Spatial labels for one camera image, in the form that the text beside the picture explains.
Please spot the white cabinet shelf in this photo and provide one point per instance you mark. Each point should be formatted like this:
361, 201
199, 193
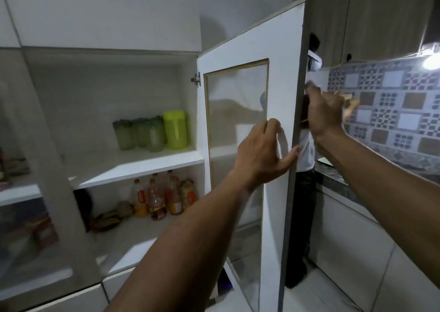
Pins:
137, 165

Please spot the person's left hand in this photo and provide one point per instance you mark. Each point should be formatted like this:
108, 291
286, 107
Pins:
261, 157

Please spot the small yellow condiment bottle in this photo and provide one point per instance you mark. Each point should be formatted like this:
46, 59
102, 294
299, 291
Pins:
188, 194

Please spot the person's left thumb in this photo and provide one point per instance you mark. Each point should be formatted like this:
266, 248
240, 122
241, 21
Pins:
291, 156

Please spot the red food packet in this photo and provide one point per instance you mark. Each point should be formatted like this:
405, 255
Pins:
44, 232

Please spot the red-label sauce bottle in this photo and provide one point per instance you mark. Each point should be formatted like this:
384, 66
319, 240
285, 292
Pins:
157, 203

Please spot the metal door hinge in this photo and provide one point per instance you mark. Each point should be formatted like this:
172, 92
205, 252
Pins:
196, 79

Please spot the person's right thumb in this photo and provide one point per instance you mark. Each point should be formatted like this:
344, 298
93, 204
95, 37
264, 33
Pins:
312, 89

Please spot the bright wall lamp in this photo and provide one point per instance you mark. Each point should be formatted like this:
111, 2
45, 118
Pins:
431, 56

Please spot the green glass tumbler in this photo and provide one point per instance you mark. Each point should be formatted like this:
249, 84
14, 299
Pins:
156, 134
123, 134
141, 133

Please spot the yellow-green plastic container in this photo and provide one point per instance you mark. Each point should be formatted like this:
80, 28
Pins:
175, 129

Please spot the brown food packets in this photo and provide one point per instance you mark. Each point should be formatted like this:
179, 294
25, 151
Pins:
106, 221

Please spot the person's left forearm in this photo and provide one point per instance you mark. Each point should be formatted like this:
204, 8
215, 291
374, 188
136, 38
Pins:
185, 250

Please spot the frosted glass cabinet door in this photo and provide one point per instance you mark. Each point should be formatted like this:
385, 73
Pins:
34, 150

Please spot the white kitchen cabinet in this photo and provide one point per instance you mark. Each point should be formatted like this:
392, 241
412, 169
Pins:
103, 81

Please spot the white glass-panel cabinet door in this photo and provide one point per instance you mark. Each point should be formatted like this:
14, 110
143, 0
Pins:
285, 64

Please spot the yellow-label oil bottle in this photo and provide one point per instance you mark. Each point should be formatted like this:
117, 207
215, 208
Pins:
174, 196

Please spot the orange-label plastic bottle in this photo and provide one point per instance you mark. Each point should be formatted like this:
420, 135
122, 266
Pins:
139, 200

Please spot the person's right forearm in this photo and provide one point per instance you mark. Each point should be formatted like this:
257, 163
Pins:
385, 191

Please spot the dark stone countertop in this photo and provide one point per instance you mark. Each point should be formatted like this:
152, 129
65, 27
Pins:
338, 181

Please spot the person's right hand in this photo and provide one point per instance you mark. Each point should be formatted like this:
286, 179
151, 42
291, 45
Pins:
325, 112

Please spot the white base cabinet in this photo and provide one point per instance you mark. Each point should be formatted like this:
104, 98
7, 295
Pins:
361, 253

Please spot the wooden wall cabinet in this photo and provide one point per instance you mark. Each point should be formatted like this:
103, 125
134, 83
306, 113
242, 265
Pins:
371, 16

